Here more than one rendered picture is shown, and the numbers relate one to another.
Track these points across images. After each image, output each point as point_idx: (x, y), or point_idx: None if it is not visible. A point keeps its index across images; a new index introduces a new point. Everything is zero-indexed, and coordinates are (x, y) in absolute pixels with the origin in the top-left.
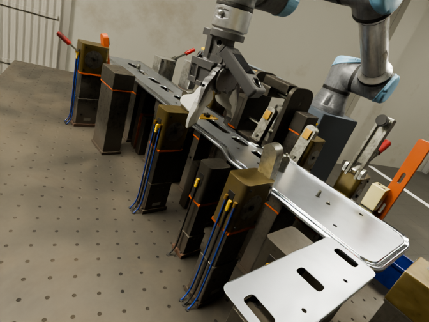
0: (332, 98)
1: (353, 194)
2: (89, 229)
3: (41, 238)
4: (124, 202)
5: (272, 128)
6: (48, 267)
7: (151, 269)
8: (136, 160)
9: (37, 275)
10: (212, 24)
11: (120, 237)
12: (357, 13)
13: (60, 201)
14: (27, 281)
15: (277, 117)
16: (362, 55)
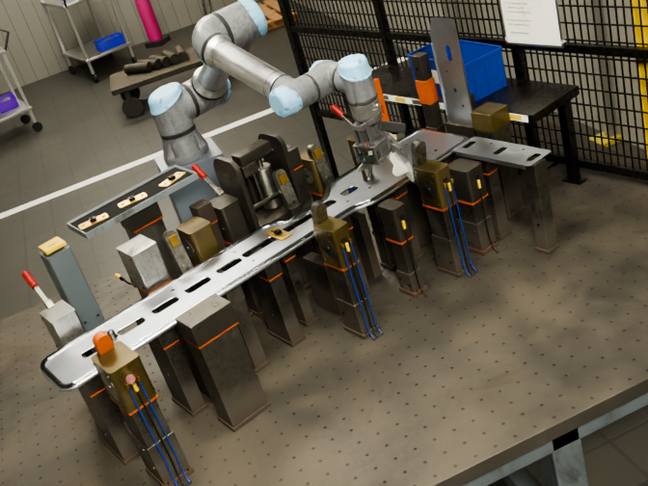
0: (196, 138)
1: None
2: (426, 344)
3: (458, 360)
4: (366, 345)
5: (276, 190)
6: (484, 339)
7: (449, 298)
8: (262, 376)
9: (496, 339)
10: (370, 118)
11: (423, 326)
12: (244, 49)
13: (398, 379)
14: (503, 340)
15: (272, 177)
16: (222, 76)
